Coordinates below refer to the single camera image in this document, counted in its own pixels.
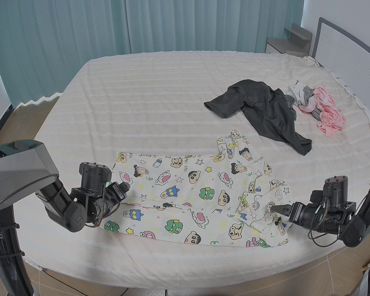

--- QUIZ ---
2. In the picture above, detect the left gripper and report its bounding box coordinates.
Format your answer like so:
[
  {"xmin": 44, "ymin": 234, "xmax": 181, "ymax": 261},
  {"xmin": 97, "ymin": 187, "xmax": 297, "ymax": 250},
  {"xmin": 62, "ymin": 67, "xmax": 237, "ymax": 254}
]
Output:
[{"xmin": 91, "ymin": 181, "xmax": 131, "ymax": 226}]

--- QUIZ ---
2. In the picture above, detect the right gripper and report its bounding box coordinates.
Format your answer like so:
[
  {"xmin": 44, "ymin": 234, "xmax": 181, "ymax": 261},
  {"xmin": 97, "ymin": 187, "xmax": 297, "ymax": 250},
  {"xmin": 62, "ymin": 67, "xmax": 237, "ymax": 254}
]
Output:
[{"xmin": 270, "ymin": 203, "xmax": 325, "ymax": 231}]

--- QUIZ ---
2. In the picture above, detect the white printed pyjama top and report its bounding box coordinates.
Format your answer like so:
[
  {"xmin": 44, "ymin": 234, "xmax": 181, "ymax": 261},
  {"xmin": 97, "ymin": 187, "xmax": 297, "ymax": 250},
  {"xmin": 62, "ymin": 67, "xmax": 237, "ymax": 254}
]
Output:
[{"xmin": 103, "ymin": 129, "xmax": 293, "ymax": 248}]

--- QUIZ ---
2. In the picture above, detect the pile of clothes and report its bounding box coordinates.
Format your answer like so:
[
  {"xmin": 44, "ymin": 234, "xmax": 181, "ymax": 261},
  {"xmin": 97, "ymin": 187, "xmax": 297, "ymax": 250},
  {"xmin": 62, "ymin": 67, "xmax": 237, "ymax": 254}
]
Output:
[{"xmin": 288, "ymin": 80, "xmax": 347, "ymax": 138}]

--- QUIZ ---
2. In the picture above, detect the bed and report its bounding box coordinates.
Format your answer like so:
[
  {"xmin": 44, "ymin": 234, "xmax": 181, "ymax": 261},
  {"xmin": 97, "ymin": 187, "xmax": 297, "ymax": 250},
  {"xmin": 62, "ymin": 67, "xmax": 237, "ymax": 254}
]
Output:
[{"xmin": 1, "ymin": 17, "xmax": 370, "ymax": 289}]

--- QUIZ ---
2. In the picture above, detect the black T-shirt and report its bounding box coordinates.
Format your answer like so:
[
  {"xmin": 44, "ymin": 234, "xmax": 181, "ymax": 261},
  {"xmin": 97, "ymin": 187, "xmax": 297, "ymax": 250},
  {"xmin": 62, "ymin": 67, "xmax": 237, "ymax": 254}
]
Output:
[{"xmin": 204, "ymin": 80, "xmax": 312, "ymax": 156}]

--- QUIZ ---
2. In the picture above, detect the grey bedside table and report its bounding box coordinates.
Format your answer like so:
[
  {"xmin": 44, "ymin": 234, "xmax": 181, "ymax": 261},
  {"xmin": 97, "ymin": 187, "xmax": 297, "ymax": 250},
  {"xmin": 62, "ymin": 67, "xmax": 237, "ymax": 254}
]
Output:
[{"xmin": 267, "ymin": 23, "xmax": 313, "ymax": 57}]

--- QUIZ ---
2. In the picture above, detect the blue-green curtain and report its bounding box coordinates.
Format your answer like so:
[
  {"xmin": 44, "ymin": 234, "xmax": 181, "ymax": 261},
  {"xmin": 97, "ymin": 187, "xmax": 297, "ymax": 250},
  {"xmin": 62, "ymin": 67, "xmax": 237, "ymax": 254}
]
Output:
[{"xmin": 0, "ymin": 0, "xmax": 306, "ymax": 106}]

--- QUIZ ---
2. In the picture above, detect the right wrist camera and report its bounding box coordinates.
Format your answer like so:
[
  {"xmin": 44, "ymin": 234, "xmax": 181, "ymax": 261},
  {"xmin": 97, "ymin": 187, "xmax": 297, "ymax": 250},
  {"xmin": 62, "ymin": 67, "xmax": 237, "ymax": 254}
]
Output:
[{"xmin": 310, "ymin": 190, "xmax": 326, "ymax": 209}]

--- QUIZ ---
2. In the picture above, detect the black cable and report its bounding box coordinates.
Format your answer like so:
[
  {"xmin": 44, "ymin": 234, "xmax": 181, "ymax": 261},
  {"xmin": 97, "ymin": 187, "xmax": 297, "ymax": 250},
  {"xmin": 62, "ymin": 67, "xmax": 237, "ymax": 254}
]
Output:
[{"xmin": 307, "ymin": 227, "xmax": 340, "ymax": 248}]

